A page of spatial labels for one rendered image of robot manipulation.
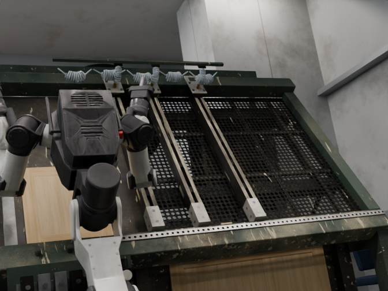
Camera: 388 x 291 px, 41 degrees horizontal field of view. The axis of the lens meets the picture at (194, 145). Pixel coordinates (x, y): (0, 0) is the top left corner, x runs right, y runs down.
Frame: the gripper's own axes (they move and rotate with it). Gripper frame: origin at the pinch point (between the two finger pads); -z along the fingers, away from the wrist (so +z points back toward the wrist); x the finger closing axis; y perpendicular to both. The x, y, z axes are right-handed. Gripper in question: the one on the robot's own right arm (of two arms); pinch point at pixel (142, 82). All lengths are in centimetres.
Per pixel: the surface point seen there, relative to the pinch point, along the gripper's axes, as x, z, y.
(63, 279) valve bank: 14, 97, -15
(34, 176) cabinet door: 51, 46, 7
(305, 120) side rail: -75, -32, 103
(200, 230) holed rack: -28, 65, 28
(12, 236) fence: 43, 80, -11
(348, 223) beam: -97, 47, 70
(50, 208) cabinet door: 37, 63, 4
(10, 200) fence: 52, 63, -6
